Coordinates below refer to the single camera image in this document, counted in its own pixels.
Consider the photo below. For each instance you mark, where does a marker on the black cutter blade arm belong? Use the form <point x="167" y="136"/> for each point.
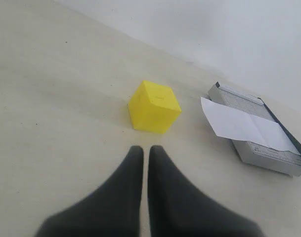
<point x="286" y="128"/>

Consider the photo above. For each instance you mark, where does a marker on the yellow cube block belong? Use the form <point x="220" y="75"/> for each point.
<point x="153" y="107"/>

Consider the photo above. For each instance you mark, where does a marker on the grey paper cutter base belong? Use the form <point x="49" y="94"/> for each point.
<point x="251" y="153"/>

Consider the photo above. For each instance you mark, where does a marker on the white paper sheet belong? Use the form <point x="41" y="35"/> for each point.
<point x="237" y="125"/>

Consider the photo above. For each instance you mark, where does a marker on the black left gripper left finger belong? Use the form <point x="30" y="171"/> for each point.
<point x="112" y="210"/>

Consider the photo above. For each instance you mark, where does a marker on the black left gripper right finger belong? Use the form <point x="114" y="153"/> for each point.
<point x="177" y="208"/>

